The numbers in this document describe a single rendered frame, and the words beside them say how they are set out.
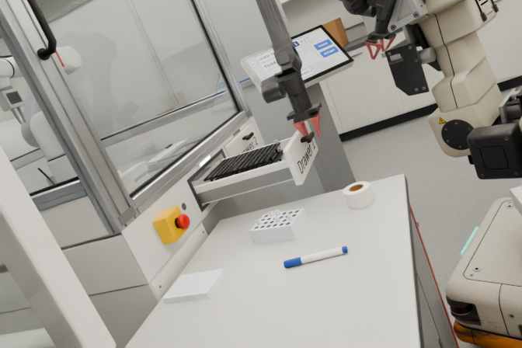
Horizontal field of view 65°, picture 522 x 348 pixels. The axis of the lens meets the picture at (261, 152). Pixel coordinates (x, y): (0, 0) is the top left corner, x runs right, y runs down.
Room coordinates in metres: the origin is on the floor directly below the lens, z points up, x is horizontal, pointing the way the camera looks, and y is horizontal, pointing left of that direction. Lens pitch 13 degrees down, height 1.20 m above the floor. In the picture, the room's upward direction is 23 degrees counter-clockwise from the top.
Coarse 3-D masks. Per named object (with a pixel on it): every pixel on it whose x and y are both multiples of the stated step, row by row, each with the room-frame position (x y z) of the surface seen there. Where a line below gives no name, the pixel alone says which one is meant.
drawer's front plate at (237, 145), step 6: (246, 126) 1.73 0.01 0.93; (252, 126) 1.75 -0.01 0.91; (240, 132) 1.65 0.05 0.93; (246, 132) 1.67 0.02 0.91; (234, 138) 1.57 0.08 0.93; (240, 138) 1.60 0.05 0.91; (252, 138) 1.70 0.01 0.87; (258, 138) 1.75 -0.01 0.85; (228, 144) 1.49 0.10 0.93; (234, 144) 1.53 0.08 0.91; (240, 144) 1.57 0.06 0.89; (246, 144) 1.62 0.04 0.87; (252, 144) 1.68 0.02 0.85; (258, 144) 1.73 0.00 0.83; (228, 150) 1.49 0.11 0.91; (234, 150) 1.51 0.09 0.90; (240, 150) 1.56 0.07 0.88
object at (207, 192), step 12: (264, 168) 1.13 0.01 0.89; (276, 168) 1.11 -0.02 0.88; (288, 168) 1.10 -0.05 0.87; (216, 180) 1.20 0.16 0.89; (228, 180) 1.18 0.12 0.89; (240, 180) 1.16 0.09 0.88; (252, 180) 1.14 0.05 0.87; (264, 180) 1.13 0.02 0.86; (276, 180) 1.12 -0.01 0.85; (288, 180) 1.11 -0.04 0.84; (204, 192) 1.21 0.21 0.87; (216, 192) 1.19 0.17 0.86; (228, 192) 1.18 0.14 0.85; (240, 192) 1.16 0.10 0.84
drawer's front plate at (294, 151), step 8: (296, 136) 1.18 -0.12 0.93; (288, 144) 1.12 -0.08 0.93; (296, 144) 1.15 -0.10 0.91; (304, 144) 1.22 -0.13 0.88; (312, 144) 1.30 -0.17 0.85; (288, 152) 1.07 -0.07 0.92; (296, 152) 1.12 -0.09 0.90; (304, 152) 1.19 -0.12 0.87; (312, 152) 1.27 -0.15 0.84; (288, 160) 1.08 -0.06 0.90; (296, 160) 1.10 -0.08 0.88; (312, 160) 1.24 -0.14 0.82; (296, 168) 1.08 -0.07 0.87; (296, 176) 1.08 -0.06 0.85; (304, 176) 1.12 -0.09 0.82; (296, 184) 1.08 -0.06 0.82
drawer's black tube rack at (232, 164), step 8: (272, 144) 1.34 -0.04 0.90; (248, 152) 1.37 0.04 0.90; (256, 152) 1.31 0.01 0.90; (264, 152) 1.27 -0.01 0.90; (280, 152) 1.30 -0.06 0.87; (224, 160) 1.39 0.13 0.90; (232, 160) 1.35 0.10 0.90; (240, 160) 1.31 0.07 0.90; (248, 160) 1.26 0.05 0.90; (256, 160) 1.22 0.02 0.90; (272, 160) 1.25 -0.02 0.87; (280, 160) 1.32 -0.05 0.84; (216, 168) 1.34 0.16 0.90; (224, 168) 1.28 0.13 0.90; (232, 168) 1.25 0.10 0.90; (240, 168) 1.20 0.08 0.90; (248, 168) 1.28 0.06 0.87; (256, 168) 1.24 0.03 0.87; (208, 176) 1.27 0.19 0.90; (216, 176) 1.23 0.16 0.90; (224, 176) 1.29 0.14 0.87
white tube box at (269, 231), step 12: (264, 216) 1.02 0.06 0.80; (276, 216) 0.99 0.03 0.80; (300, 216) 0.94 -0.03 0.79; (252, 228) 0.97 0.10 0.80; (264, 228) 0.94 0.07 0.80; (276, 228) 0.92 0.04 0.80; (288, 228) 0.90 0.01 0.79; (300, 228) 0.93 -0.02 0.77; (264, 240) 0.95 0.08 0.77; (276, 240) 0.93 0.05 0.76
